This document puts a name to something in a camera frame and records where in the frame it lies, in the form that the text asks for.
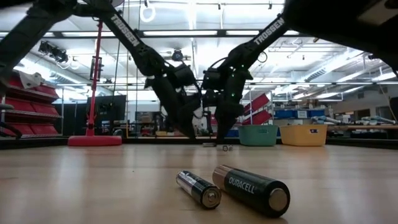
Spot red bin storage rack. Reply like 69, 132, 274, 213
0, 70, 63, 138

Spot yellow plastic bin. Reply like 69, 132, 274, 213
279, 124, 328, 147

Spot teal plastic bin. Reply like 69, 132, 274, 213
238, 124, 279, 147

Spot black copper Duracell battery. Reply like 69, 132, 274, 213
212, 164, 292, 218

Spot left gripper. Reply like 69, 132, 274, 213
144, 73, 205, 141

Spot black aluminium table frame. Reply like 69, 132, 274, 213
0, 136, 398, 151

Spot red desk lamp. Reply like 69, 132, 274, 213
67, 18, 123, 147

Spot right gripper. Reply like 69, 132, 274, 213
201, 76, 253, 142

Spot blue storage bins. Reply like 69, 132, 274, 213
273, 108, 326, 120

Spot tilted red bins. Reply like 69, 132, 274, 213
242, 92, 273, 126

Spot white hanging ring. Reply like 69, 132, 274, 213
139, 0, 157, 24

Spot black display screen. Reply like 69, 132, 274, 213
86, 95, 127, 123

